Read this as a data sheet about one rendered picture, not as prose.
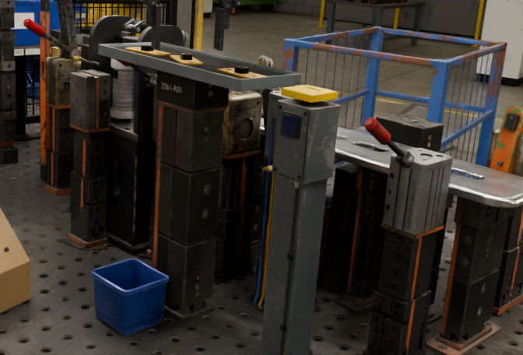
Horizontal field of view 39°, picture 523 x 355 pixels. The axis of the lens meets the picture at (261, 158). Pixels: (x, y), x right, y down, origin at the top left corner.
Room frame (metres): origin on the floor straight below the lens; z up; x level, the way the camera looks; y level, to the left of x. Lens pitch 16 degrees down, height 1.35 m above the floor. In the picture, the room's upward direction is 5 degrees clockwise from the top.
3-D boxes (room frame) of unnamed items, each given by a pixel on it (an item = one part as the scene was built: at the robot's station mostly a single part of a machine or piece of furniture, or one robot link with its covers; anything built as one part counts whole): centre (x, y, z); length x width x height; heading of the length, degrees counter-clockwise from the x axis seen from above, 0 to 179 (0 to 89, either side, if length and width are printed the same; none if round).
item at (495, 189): (1.65, 0.05, 1.00); 1.38 x 0.22 x 0.02; 47
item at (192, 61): (1.26, 0.14, 1.17); 0.08 x 0.04 x 0.01; 23
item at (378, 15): (11.85, -1.62, 0.58); 1.97 x 0.90 x 1.16; 152
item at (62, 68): (1.86, 0.52, 0.88); 0.07 x 0.06 x 0.35; 137
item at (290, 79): (1.26, 0.13, 1.16); 0.37 x 0.14 x 0.02; 47
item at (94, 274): (1.20, 0.21, 0.74); 0.11 x 0.10 x 0.09; 47
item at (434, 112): (3.92, -0.70, 0.47); 1.20 x 0.80 x 0.95; 151
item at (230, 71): (1.16, 0.04, 1.17); 0.08 x 0.04 x 0.01; 45
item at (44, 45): (1.94, 0.59, 0.95); 0.03 x 0.01 x 0.50; 47
